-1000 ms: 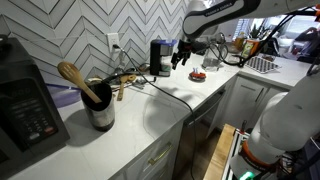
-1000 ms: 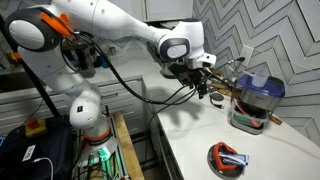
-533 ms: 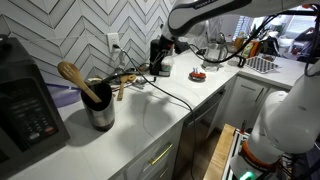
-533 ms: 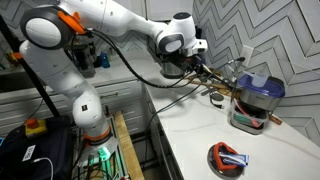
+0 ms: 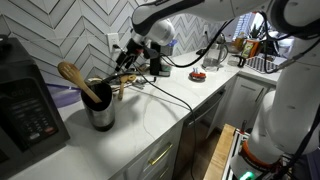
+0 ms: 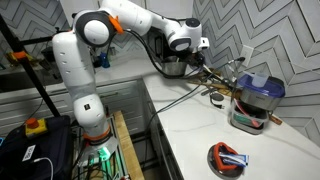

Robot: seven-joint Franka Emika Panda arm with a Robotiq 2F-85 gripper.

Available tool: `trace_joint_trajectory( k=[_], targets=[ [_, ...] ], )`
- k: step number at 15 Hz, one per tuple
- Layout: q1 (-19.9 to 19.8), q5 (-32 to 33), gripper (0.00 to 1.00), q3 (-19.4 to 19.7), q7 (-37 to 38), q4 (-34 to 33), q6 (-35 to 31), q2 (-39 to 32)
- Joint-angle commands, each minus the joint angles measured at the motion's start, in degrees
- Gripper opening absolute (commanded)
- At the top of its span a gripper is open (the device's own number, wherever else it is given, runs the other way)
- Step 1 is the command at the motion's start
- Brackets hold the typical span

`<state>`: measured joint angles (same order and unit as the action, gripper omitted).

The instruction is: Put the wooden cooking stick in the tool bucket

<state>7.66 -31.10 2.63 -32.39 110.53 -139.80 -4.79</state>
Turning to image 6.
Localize wooden plank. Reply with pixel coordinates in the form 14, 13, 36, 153
111, 110, 145, 180

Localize white wall outlet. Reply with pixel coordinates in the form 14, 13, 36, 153
240, 44, 254, 67

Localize black power cable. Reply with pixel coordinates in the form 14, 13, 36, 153
143, 56, 246, 168

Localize metal robot mount stand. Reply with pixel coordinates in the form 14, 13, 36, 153
71, 109, 131, 180

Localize steel pot with blue lid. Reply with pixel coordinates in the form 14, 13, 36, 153
238, 73, 286, 112

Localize red emergency stop button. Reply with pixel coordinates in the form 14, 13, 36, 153
24, 117, 48, 139

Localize blue bottle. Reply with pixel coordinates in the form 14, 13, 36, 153
99, 51, 112, 69

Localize orange clamp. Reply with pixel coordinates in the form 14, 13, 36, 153
11, 50, 28, 61

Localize black metal frame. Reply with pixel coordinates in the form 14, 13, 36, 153
0, 14, 73, 118

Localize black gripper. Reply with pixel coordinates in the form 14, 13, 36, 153
185, 49, 208, 68

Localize brown wooden cooking stick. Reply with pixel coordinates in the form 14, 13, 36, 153
201, 64, 224, 80

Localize white cable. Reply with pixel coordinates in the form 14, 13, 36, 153
33, 156, 55, 180

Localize wooden spoon handle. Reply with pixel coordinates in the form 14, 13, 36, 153
186, 79, 231, 92

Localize clear measuring cup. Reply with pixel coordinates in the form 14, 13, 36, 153
243, 70, 270, 88

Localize steel utensil with slotted handle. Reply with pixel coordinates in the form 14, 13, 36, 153
200, 87, 221, 97

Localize gray round disc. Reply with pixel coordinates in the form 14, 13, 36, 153
209, 92, 224, 102

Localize black case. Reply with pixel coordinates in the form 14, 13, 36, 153
0, 115, 75, 180

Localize rectangular steel container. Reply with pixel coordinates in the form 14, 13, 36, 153
228, 99, 270, 136

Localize white kitchen cabinets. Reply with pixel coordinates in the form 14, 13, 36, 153
0, 78, 151, 135

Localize black handled utensil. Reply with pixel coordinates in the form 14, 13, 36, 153
204, 68, 234, 89

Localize blue white packet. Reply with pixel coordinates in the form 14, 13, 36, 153
218, 151, 250, 168

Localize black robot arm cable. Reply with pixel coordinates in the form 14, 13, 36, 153
121, 28, 204, 80

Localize steel tool bucket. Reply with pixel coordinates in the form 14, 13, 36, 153
160, 55, 188, 79

